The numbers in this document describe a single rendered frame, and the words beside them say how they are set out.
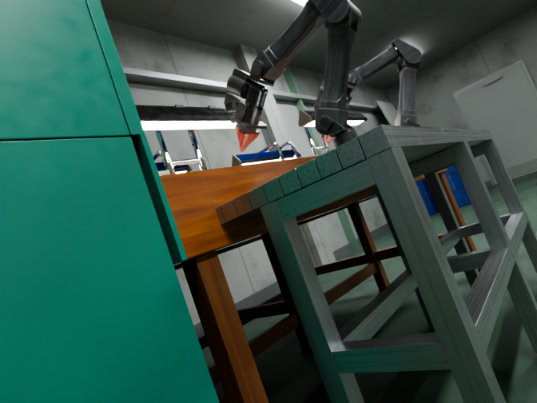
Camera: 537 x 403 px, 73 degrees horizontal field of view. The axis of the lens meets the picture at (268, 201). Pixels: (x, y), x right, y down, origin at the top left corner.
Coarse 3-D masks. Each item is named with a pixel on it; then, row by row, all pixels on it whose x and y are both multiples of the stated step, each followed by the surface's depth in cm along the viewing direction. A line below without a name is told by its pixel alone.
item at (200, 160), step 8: (176, 104) 129; (160, 136) 138; (192, 136) 149; (160, 144) 138; (192, 144) 149; (168, 152) 138; (200, 152) 149; (168, 160) 137; (184, 160) 142; (192, 160) 145; (200, 160) 148; (168, 168) 137; (200, 168) 149
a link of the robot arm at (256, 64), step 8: (256, 64) 100; (264, 64) 100; (240, 72) 107; (256, 72) 100; (232, 80) 108; (240, 80) 107; (248, 80) 106; (256, 80) 101; (264, 80) 107; (232, 88) 108; (240, 88) 106; (240, 96) 108
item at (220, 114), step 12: (144, 108) 117; (156, 108) 120; (168, 108) 123; (180, 108) 128; (192, 108) 132; (204, 108) 136; (144, 120) 113; (156, 120) 116; (168, 120) 120; (180, 120) 123; (192, 120) 127; (204, 120) 131; (216, 120) 135; (228, 120) 139
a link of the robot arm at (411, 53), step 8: (400, 40) 139; (392, 48) 140; (400, 48) 139; (408, 48) 139; (416, 48) 139; (376, 56) 141; (384, 56) 141; (392, 56) 140; (400, 56) 147; (408, 56) 139; (416, 56) 138; (368, 64) 141; (376, 64) 141; (384, 64) 141; (352, 72) 139; (360, 72) 140; (368, 72) 140; (376, 72) 142; (360, 80) 139
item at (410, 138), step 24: (360, 144) 60; (384, 144) 57; (408, 144) 64; (432, 144) 76; (456, 144) 102; (312, 168) 66; (336, 168) 63; (264, 192) 74; (288, 192) 70; (240, 216) 80
